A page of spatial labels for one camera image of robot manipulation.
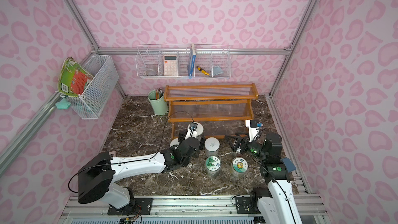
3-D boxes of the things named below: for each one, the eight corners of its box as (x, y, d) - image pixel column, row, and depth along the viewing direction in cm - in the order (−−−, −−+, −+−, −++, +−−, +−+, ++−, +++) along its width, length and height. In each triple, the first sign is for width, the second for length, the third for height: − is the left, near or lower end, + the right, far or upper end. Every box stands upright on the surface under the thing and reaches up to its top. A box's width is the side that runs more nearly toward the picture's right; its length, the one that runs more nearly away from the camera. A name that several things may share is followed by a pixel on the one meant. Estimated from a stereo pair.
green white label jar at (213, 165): (206, 176, 84) (206, 170, 77) (205, 162, 89) (205, 155, 82) (220, 176, 84) (221, 170, 77) (219, 162, 89) (220, 155, 82)
